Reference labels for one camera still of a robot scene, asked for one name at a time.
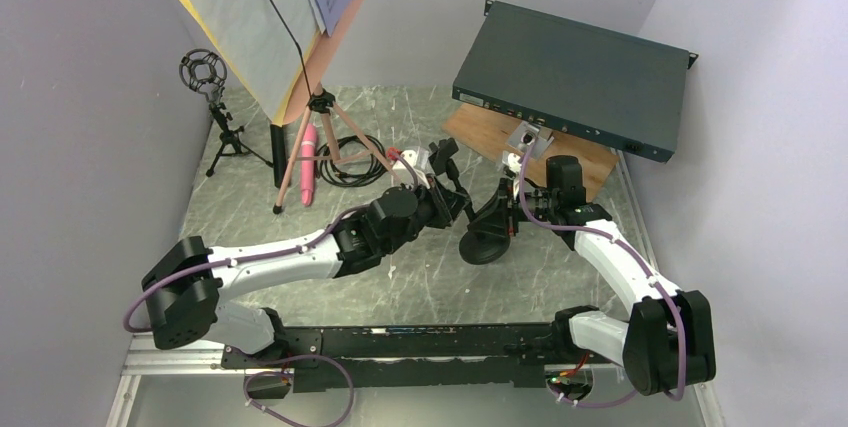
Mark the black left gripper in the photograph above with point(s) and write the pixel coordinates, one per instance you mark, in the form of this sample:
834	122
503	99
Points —
446	204

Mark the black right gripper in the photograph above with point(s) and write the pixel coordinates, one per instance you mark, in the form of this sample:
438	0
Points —
496	217

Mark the black round-base mic stand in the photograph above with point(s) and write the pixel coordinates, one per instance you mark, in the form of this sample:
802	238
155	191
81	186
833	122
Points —
445	169

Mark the pink tripod music stand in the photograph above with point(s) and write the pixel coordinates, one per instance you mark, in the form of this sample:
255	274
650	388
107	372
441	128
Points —
308	97

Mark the pink small microphone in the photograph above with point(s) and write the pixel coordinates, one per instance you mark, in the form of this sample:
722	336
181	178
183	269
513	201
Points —
307	151

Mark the black silver handheld microphone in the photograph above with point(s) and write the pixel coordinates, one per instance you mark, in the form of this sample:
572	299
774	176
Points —
279	152

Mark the black tripod mic stand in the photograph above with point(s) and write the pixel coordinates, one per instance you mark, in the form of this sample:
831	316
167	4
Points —
205	72

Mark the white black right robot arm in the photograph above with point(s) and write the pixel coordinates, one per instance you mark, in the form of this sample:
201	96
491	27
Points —
667	342

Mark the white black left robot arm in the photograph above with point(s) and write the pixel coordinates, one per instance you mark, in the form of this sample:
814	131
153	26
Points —
191	293

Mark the wooden board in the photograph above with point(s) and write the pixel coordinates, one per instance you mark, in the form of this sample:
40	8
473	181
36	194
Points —
487	133

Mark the dark teal rack unit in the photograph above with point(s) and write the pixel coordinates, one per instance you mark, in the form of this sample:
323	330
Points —
608	87

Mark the grey paper sheet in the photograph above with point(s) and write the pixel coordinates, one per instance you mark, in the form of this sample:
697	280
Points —
263	42

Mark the silver metal bracket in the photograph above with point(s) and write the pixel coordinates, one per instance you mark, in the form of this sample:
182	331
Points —
530	138

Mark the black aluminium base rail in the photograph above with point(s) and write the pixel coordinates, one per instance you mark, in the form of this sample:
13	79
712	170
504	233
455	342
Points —
315	359

